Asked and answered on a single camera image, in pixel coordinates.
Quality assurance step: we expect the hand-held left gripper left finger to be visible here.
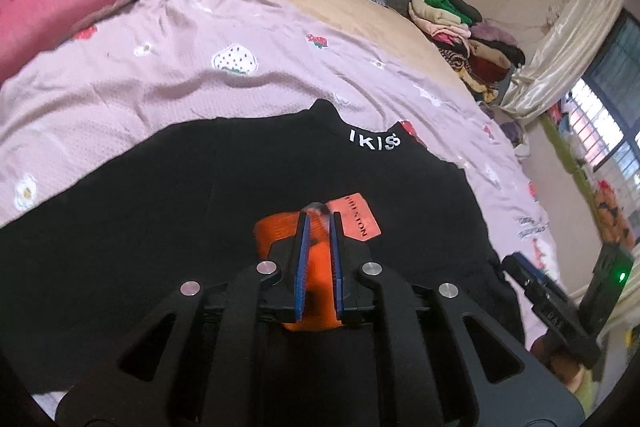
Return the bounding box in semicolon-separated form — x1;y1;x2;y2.
55;212;310;427

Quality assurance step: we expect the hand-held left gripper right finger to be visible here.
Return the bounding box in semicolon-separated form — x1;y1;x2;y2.
329;211;587;427

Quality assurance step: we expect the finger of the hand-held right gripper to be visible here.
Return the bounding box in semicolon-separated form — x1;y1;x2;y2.
501;252;601;370

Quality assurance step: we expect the black shirt with white lettering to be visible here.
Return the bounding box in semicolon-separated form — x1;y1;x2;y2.
0;99;526;427

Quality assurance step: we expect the pile of mixed clothes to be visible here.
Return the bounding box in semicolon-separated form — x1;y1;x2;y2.
407;0;527;104

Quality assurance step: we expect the orange stuffed toy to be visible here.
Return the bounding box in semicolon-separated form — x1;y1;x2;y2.
592;179;637;249

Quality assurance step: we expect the barred window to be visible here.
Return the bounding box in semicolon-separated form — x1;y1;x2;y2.
565;7;640;188

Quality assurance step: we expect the lilac strawberry-print bedsheet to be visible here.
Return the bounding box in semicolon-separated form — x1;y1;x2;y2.
0;0;566;343

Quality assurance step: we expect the cream curtain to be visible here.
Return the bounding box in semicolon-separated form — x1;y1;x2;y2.
500;0;630;124

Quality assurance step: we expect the beige mattress cover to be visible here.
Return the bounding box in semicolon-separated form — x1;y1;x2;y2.
192;0;473;98

